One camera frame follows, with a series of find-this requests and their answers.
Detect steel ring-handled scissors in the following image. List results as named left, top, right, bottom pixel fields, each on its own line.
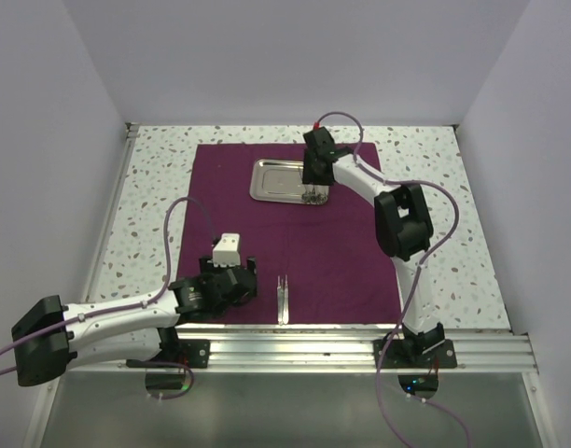
left=301, top=185, right=314, bottom=204

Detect steel scalpel handle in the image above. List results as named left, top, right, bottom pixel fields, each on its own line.
left=282, top=275, right=289, bottom=325
left=276, top=275, right=284, bottom=326

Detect purple cloth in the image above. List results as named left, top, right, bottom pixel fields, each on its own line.
left=177, top=144, right=400, bottom=324

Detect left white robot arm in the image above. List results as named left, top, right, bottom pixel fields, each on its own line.
left=11, top=257, right=258, bottom=387

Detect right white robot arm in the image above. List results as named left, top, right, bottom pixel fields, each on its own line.
left=302, top=124, right=445, bottom=367

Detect steel instrument tray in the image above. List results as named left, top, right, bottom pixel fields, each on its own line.
left=249, top=159, right=305, bottom=204

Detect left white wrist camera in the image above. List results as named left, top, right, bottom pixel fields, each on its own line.
left=212, top=232, right=241, bottom=268

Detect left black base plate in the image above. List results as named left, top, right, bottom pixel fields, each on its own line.
left=126, top=339, right=211, bottom=369

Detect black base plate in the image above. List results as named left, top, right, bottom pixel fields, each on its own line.
left=126, top=339, right=211, bottom=369
left=372, top=339, right=458, bottom=369

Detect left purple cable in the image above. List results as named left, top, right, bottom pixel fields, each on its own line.
left=0, top=197, right=221, bottom=400

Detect aluminium front rail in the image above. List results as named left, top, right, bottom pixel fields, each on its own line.
left=46, top=329, right=538, bottom=373

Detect aluminium rail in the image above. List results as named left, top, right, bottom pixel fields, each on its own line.
left=46, top=329, right=538, bottom=373
left=73, top=122, right=141, bottom=303

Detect aluminium left side rail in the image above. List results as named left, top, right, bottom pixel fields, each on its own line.
left=73, top=122, right=141, bottom=303

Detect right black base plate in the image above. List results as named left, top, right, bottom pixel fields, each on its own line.
left=372, top=339, right=458, bottom=369

